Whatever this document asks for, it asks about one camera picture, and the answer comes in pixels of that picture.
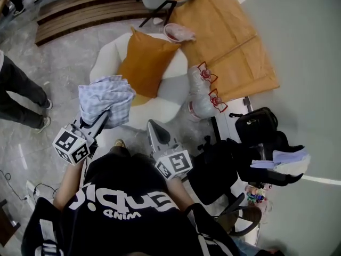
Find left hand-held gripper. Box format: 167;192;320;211
52;111;110;166

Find slatted wooden platform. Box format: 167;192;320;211
35;0;171;47

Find white round armchair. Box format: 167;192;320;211
89;32;190;130

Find black shoulder bag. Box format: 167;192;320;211
229;107;279;143

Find black office chair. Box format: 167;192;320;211
186;134;246;215

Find white power strip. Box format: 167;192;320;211
26;180;41;200

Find person's right forearm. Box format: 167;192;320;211
166;176;195;213

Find orange seat pad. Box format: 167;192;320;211
130;93;151;107

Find clear plastic water jug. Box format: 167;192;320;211
186;61;218;95

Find person's black trousers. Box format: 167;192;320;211
108;145;132;158

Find small brown cardboard sheet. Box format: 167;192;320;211
210;35;280;103

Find blue checked cloth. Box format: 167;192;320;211
78;75;136;130

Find person's black printed t-shirt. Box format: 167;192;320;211
21;153;240;256

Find white folded garment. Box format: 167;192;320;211
274;153;312;175

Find clear plastic bags red handles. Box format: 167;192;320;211
186;89;229;121

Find orange square cushion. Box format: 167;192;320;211
117;27;182;99

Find person's left forearm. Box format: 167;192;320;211
52;161;86;212

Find large brown cardboard sheet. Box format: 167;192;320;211
169;0;258;69

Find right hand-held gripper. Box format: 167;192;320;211
147;119;193;180

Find lilac folded garment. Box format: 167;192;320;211
250;148;307;169

